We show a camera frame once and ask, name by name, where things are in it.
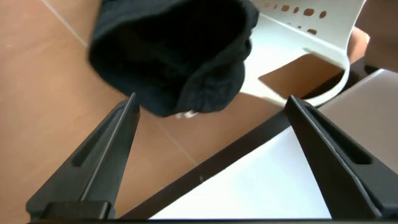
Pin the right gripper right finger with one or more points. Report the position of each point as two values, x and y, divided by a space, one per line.
329 180

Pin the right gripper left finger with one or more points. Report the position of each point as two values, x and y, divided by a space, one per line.
105 174

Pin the black garment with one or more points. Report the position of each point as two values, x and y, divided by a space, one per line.
155 62

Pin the white laundry basket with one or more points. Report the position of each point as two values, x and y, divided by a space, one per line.
280 46

